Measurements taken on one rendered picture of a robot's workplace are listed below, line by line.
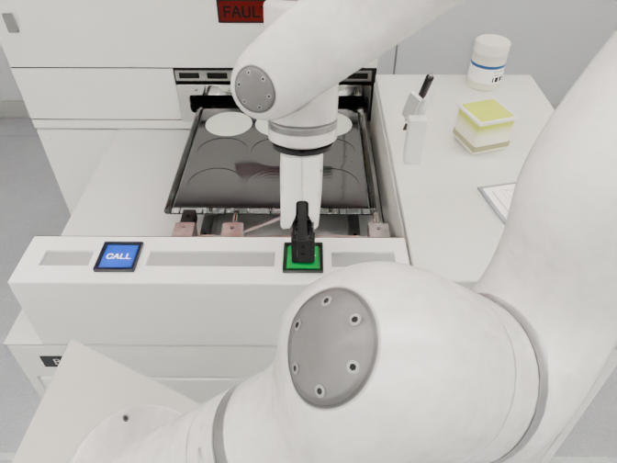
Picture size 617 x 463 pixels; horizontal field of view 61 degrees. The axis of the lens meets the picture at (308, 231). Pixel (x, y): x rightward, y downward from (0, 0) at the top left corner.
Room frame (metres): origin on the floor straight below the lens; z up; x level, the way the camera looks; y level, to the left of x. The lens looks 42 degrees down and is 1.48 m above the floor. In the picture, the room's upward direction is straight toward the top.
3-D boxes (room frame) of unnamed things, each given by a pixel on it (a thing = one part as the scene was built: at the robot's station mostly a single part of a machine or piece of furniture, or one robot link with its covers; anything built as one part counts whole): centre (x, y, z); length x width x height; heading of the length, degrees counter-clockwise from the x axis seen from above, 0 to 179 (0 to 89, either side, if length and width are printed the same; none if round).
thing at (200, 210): (0.70, 0.07, 0.90); 0.38 x 0.01 x 0.01; 90
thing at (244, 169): (0.88, 0.06, 0.90); 0.34 x 0.34 x 0.01; 0
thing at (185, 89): (1.09, 0.08, 0.89); 0.44 x 0.02 x 0.10; 90
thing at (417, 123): (0.77, -0.18, 1.03); 0.06 x 0.04 x 0.13; 0
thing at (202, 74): (1.10, 0.08, 0.96); 0.44 x 0.01 x 0.02; 90
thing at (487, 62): (1.04, -0.38, 1.01); 0.07 x 0.07 x 0.10
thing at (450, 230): (0.78, -0.32, 0.89); 0.62 x 0.35 x 0.14; 0
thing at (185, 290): (0.52, 0.13, 0.89); 0.55 x 0.09 x 0.14; 90
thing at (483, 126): (0.81, -0.31, 1.00); 0.07 x 0.07 x 0.07; 18
